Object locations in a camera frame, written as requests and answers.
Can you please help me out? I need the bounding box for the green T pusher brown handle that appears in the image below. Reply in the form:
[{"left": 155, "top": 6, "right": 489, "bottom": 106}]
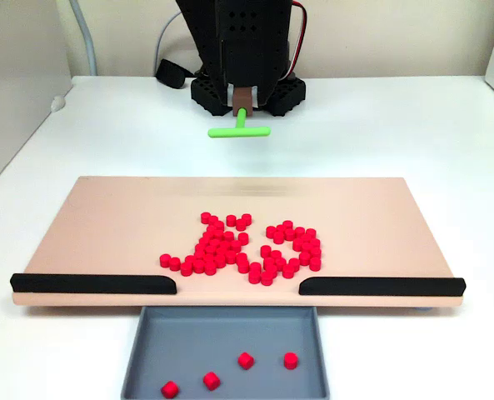
[{"left": 207, "top": 86, "right": 272, "bottom": 139}]

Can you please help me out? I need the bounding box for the grey shallow tray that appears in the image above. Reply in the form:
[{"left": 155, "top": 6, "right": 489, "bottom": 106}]
[{"left": 120, "top": 306, "right": 331, "bottom": 400}]

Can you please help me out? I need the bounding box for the white red black servo cable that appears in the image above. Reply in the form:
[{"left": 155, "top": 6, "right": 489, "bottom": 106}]
[{"left": 288, "top": 1, "right": 309, "bottom": 81}]

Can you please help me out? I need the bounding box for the white flexible tube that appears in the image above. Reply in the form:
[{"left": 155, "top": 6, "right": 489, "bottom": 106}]
[{"left": 67, "top": 0, "right": 98, "bottom": 77}]

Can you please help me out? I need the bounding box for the beige flat board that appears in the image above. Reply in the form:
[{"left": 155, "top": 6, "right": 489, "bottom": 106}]
[{"left": 12, "top": 176, "right": 464, "bottom": 309}]

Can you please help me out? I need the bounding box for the black foam rail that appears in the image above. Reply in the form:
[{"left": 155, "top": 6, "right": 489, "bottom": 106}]
[
  {"left": 298, "top": 275, "right": 467, "bottom": 298},
  {"left": 9, "top": 272, "right": 177, "bottom": 296}
]

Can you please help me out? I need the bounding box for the thin grey cable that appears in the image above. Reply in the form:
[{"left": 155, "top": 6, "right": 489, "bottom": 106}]
[{"left": 152, "top": 11, "right": 182, "bottom": 78}]

